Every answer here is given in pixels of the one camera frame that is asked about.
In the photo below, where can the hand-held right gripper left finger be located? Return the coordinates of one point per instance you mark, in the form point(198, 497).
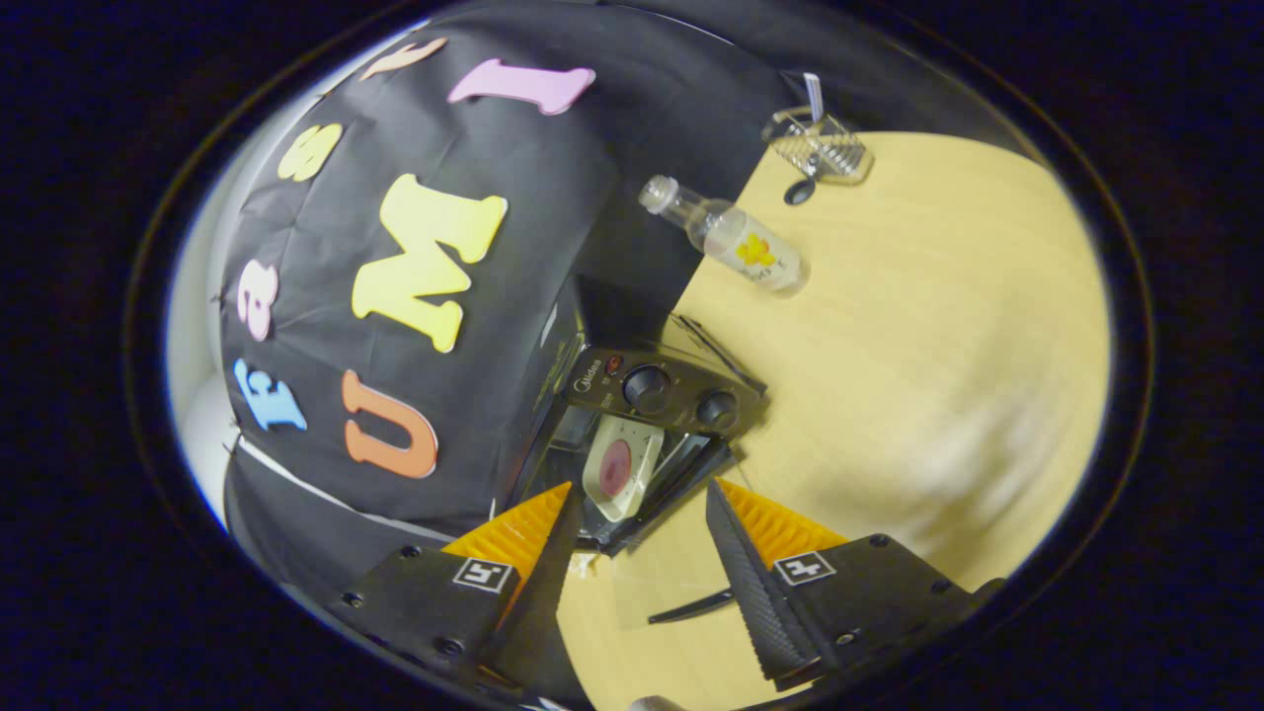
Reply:
point(533, 602)

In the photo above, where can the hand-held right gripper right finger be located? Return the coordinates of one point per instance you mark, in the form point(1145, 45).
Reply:
point(755, 592)

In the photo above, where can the pink ham slice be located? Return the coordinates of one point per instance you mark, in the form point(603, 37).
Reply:
point(615, 468)

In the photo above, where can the white rectangular plate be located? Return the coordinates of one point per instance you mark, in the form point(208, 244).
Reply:
point(637, 444)

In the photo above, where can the black electric oven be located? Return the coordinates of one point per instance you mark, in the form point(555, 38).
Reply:
point(671, 395)

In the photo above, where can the clear bottle with yellow flower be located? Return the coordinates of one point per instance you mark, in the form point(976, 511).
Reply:
point(741, 242)

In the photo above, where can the small black round lid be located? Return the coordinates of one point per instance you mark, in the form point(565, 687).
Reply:
point(800, 192)

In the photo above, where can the black backdrop cloth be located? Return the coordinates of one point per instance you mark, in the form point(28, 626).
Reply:
point(612, 168)

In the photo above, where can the clear ribbed glass jar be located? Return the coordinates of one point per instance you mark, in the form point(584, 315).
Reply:
point(825, 148)

